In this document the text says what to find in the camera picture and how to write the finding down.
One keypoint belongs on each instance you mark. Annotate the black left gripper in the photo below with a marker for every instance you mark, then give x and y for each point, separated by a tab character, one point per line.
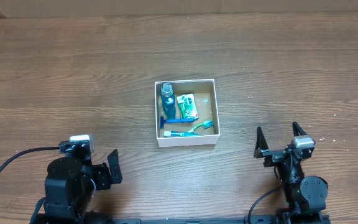
101	170

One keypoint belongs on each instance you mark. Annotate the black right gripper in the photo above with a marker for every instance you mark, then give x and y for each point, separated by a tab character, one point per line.
273	154

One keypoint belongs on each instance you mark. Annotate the teal toothpaste tube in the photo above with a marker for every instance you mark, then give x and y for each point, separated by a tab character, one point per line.
178	134

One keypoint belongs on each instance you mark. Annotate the green toothbrush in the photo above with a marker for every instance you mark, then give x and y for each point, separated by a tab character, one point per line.
205	125

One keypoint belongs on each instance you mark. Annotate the blue pen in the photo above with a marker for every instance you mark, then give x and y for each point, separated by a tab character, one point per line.
173	121

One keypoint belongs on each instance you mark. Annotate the green floss pack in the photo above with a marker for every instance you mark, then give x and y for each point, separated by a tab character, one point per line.
187	107

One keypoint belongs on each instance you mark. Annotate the blue mouthwash bottle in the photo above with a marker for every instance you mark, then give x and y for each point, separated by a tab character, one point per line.
168	100

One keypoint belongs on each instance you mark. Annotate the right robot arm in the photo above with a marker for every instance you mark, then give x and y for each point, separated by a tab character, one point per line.
305	195

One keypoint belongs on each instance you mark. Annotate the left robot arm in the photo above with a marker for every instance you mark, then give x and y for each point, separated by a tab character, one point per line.
69	187

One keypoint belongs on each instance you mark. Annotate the white cardboard box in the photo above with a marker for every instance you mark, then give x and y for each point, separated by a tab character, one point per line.
206	105

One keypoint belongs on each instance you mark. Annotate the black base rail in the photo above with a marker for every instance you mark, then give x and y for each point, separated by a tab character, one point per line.
194	221

